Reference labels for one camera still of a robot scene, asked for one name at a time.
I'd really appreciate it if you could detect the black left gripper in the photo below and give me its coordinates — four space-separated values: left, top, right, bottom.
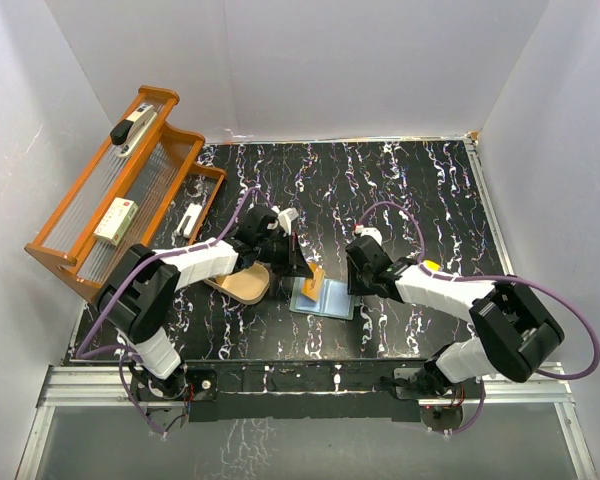
255 231 313 278

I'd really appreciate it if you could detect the orange credit card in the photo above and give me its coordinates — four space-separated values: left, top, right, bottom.
301 263 325 302

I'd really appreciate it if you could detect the mint green card holder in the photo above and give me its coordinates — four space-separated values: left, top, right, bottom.
289 278 360 320

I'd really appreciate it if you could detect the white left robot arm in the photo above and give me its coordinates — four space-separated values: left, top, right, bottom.
95 205 313 399

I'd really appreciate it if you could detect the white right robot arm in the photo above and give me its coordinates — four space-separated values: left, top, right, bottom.
345 235 565 397

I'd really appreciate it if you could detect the tan oval wooden tray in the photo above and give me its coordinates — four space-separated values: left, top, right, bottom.
205 263 270 305

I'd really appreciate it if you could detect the yellow eraser block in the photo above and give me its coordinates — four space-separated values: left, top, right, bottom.
424 260 441 271

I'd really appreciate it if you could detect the white small clip object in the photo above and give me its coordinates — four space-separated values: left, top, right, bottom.
176 203 202 239

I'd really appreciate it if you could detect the orange wooden shelf rack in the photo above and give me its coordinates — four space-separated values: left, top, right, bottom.
25 85 227 302

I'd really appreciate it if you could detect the white small cardboard box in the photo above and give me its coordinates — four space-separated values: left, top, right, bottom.
94 197 138 246

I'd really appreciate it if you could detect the black and white stapler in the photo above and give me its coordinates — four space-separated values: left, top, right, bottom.
110 103 157 158

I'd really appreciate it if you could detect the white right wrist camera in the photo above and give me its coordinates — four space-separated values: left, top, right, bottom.
354 224 383 245

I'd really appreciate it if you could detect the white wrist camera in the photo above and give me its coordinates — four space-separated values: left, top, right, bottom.
273 207 298 235
354 224 383 245

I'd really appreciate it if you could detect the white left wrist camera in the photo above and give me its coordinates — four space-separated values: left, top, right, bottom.
273 207 298 235

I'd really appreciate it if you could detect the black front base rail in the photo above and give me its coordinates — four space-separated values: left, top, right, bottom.
131 360 481 429

